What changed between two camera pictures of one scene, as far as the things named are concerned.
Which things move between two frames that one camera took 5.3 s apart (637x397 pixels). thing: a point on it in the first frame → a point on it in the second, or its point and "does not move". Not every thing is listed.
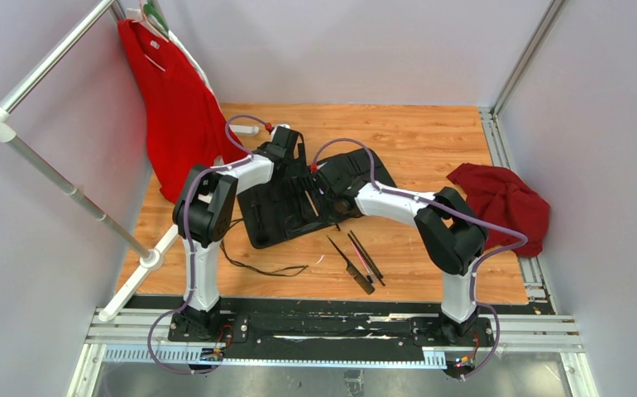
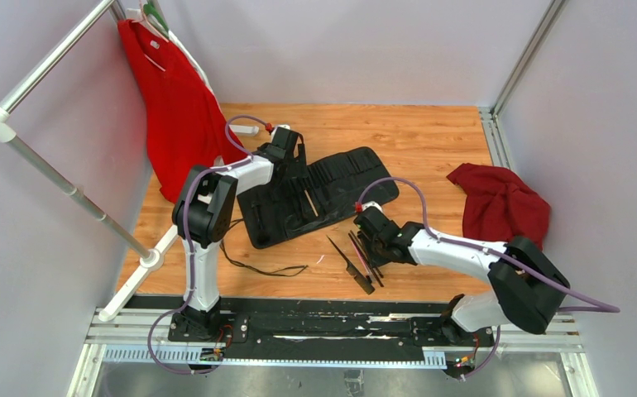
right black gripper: [336, 217] → [376, 260]
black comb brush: [356, 274] does not move
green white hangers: [150, 13] does not move
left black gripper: [297, 167] does not move
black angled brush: [375, 270] → [361, 279]
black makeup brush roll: [288, 205] does not move
